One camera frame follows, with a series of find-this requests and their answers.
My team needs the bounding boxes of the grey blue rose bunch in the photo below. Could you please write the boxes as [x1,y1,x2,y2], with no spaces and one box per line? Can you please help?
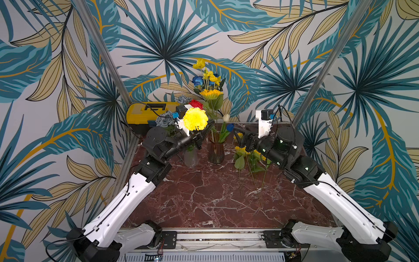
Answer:
[156,111,177,136]

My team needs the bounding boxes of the dark tinted glass vase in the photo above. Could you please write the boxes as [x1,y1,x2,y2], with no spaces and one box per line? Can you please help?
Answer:
[208,133,225,164]

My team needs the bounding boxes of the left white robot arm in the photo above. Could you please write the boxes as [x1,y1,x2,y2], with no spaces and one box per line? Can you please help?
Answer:
[67,120,214,262]

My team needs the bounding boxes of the yellow sunflower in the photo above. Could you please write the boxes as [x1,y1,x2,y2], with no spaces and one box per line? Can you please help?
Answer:
[234,146,249,195]
[247,150,268,196]

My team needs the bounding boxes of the clear glass vase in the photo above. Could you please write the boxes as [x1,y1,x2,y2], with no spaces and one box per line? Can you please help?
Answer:
[183,147,199,168]

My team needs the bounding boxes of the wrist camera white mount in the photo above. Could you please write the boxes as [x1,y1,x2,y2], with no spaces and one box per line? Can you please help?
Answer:
[255,109,274,139]
[172,104,192,136]

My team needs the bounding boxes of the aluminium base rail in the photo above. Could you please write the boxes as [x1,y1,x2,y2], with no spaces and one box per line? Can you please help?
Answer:
[117,227,328,262]

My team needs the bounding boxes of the tall mixed flower bouquet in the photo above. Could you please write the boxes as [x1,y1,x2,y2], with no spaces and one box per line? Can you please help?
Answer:
[192,59,232,144]

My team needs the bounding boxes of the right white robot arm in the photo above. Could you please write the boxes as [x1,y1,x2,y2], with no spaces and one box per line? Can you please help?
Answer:
[238,126,398,262]

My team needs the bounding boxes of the yellow carnation flower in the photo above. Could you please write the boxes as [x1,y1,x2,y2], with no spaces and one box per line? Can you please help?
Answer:
[184,108,208,131]

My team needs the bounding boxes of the yellow black toolbox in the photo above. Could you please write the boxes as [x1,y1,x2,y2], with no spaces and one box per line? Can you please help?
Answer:
[125,102,180,136]

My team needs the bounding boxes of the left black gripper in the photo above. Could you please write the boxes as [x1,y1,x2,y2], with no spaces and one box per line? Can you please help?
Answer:
[161,118,216,161]

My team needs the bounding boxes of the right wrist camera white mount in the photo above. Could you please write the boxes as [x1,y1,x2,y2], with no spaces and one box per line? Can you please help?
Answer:
[255,109,274,139]

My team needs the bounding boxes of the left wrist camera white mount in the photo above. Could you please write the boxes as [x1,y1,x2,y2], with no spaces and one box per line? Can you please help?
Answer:
[172,104,192,136]

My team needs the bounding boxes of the tall sunflower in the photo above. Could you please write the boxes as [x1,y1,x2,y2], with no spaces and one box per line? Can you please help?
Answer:
[233,132,244,145]

